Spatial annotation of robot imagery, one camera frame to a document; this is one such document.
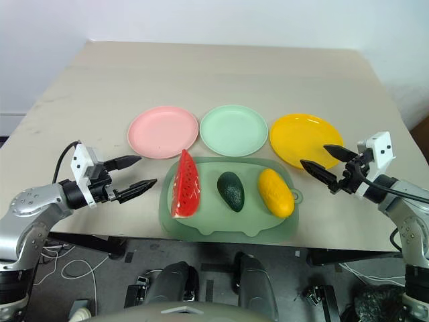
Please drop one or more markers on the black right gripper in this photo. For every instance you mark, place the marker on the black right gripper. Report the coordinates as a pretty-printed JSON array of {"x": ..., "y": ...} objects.
[{"x": 352, "y": 174}]

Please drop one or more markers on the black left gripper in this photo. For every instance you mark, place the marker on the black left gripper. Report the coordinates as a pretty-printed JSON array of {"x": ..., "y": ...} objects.
[{"x": 100, "y": 186}]

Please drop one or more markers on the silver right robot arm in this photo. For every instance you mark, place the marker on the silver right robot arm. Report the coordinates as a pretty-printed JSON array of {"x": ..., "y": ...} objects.
[{"x": 409, "y": 221}]

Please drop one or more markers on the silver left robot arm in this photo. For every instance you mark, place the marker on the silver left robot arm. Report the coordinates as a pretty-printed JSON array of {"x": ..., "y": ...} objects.
[{"x": 30, "y": 214}]

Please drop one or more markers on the yellow plate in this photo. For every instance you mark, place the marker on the yellow plate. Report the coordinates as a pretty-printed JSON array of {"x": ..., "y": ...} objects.
[{"x": 301, "y": 137}]

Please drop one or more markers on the pink plate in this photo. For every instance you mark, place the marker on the pink plate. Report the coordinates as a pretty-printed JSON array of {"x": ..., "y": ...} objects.
[{"x": 162, "y": 132}]

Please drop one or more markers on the light green plate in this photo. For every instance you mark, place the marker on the light green plate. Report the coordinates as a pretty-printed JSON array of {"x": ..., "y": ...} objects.
[{"x": 233, "y": 131}]

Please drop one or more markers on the red watermelon slice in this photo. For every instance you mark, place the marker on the red watermelon slice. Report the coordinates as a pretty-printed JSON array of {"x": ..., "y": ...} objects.
[{"x": 186, "y": 188}]

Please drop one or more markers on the yellow mango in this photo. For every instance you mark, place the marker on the yellow mango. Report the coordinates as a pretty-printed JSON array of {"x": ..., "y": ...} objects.
[{"x": 276, "y": 192}]

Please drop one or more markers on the translucent green cutting board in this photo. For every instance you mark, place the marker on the translucent green cutting board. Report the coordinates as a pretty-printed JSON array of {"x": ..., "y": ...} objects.
[{"x": 214, "y": 224}]

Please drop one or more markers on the dark green avocado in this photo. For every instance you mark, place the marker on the dark green avocado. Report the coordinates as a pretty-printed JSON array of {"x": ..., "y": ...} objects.
[{"x": 231, "y": 191}]

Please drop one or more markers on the dark gray rounded shape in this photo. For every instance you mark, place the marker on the dark gray rounded shape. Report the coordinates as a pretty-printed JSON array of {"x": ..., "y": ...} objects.
[
  {"x": 256, "y": 288},
  {"x": 172, "y": 281}
]

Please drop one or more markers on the white power strip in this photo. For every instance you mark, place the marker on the white power strip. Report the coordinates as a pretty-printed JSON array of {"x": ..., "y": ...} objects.
[{"x": 80, "y": 310}]

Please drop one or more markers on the gray rounded robot body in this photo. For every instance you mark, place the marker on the gray rounded robot body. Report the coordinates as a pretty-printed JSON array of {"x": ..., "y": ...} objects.
[{"x": 174, "y": 313}]

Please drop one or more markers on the dark fuzzy bundle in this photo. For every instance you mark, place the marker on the dark fuzzy bundle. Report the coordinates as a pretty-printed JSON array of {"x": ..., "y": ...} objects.
[{"x": 378, "y": 303}]

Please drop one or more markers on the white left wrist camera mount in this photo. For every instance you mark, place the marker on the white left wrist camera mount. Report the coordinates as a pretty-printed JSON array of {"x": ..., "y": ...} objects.
[{"x": 80, "y": 161}]

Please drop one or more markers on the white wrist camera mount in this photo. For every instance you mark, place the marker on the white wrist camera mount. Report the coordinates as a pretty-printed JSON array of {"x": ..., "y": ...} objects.
[
  {"x": 80, "y": 161},
  {"x": 382, "y": 147}
]

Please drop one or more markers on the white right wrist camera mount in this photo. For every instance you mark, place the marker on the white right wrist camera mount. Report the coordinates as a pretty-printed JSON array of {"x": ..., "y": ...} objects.
[{"x": 382, "y": 147}]

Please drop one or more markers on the black table frame bar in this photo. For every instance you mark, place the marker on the black table frame bar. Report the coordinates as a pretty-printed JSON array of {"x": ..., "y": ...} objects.
[
  {"x": 352, "y": 258},
  {"x": 87, "y": 244}
]

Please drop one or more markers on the black metal floor bracket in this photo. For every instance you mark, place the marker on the black metal floor bracket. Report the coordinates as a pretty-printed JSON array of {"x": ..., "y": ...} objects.
[
  {"x": 323, "y": 302},
  {"x": 137, "y": 292}
]

